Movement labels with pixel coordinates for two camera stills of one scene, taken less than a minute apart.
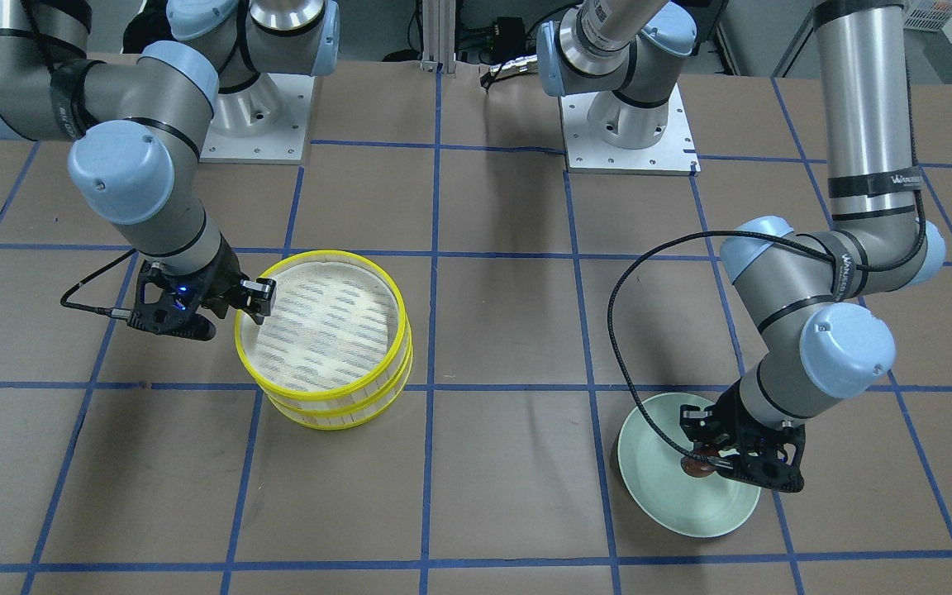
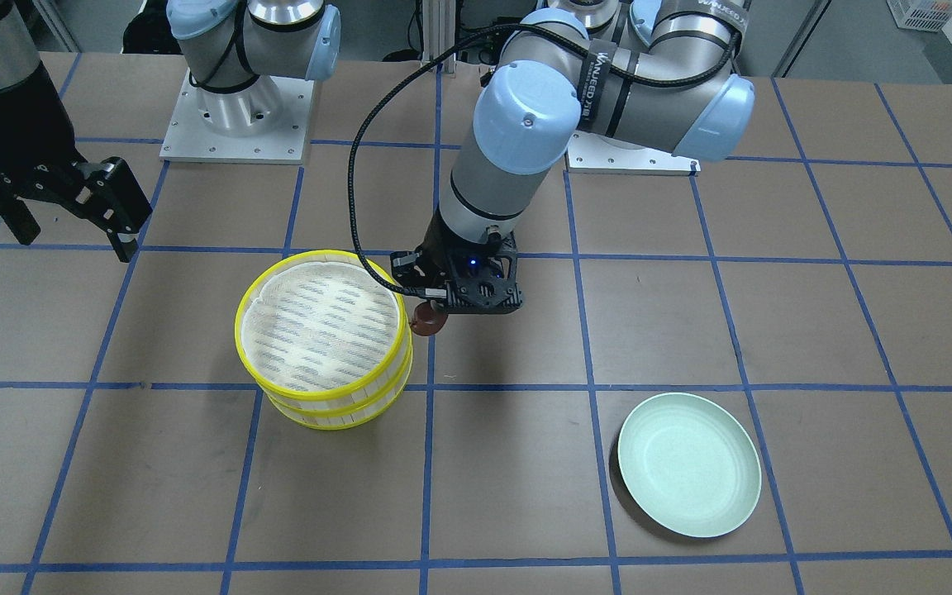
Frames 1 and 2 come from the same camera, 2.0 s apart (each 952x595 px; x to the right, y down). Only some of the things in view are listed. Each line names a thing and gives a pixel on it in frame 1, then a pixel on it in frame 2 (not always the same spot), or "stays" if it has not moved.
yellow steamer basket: [340, 332] stays
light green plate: [703, 506] stays
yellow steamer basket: [331, 420] stays
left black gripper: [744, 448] → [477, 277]
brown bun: [696, 467] → [426, 321]
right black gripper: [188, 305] → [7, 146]
